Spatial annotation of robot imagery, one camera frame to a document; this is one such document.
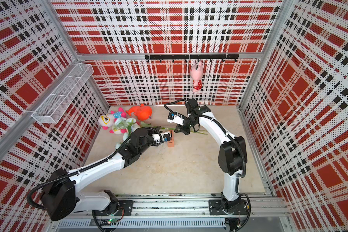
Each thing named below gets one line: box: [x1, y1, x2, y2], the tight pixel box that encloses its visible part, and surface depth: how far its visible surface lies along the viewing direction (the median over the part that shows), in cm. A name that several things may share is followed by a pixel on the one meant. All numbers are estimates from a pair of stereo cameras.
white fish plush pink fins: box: [109, 128, 129, 135], surface depth 100 cm
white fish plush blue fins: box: [98, 107, 127, 131], surface depth 107 cm
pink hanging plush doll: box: [190, 60, 204, 93], surface depth 94 cm
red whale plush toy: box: [125, 103, 153, 121], surface depth 113 cm
